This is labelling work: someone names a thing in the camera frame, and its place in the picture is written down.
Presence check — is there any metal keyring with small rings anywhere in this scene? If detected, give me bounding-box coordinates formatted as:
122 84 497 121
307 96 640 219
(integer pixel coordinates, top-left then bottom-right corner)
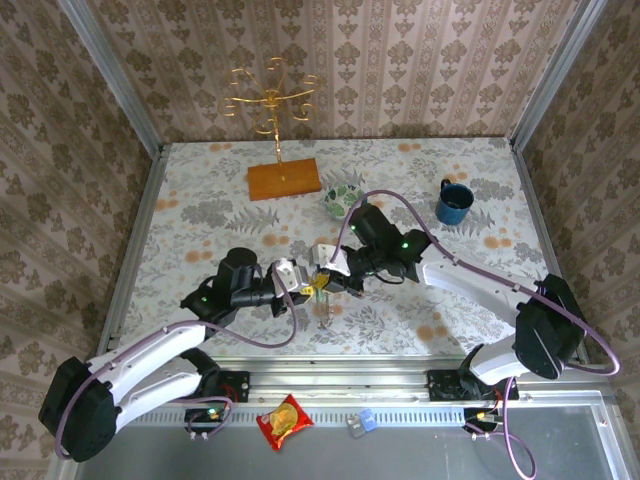
312 292 337 331

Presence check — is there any green leaf pattern bowl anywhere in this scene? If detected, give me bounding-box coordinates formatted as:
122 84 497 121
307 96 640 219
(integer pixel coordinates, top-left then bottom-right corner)
323 183 369 221

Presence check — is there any dark blue mug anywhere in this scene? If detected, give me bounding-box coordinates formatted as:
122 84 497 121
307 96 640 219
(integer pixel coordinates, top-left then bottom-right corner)
434 178 476 226

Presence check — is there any floral table cover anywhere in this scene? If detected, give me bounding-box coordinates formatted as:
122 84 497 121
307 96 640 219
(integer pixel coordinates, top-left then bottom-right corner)
107 138 576 357

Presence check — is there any red snack packet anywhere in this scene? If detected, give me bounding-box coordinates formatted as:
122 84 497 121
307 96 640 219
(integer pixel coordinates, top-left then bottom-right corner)
255 393 315 453

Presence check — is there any small black controller board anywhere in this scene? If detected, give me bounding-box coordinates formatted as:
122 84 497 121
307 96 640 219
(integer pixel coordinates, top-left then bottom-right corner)
184 405 234 436
462 407 506 435

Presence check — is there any grey metal panel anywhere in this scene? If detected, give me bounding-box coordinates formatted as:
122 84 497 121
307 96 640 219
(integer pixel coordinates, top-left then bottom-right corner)
47 404 626 480

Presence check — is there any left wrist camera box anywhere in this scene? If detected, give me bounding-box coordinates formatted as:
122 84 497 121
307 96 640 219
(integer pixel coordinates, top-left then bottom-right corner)
272 257 311 291

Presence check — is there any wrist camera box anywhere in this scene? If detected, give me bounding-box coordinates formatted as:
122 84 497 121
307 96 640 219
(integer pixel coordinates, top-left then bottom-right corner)
309 243 350 275
272 257 311 291

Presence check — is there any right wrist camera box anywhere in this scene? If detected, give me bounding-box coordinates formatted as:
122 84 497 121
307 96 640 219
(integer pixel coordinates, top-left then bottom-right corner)
309 243 350 275

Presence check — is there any purple cable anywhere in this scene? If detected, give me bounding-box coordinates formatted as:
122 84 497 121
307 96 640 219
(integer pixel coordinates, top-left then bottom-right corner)
53 269 299 460
333 191 622 479

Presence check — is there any aluminium front rail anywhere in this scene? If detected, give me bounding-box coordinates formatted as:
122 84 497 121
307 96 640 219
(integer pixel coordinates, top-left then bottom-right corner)
69 355 617 405

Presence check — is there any gold wire stand wooden base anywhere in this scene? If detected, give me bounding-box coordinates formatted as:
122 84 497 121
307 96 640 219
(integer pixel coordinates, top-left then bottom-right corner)
218 56 322 203

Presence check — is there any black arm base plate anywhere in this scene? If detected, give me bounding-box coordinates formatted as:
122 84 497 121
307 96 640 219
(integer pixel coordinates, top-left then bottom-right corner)
426 368 520 402
161 370 251 404

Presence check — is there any aluminium side rail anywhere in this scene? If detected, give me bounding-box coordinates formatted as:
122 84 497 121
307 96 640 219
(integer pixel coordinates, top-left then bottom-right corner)
93 143 170 369
508 139 592 365

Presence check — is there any slotted grey cable duct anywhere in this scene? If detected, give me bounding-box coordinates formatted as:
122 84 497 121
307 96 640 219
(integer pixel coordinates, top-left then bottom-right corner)
117 405 466 427

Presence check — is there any aluminium frame post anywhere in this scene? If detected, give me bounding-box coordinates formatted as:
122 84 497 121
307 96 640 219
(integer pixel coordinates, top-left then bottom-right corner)
56 0 165 154
508 0 610 151

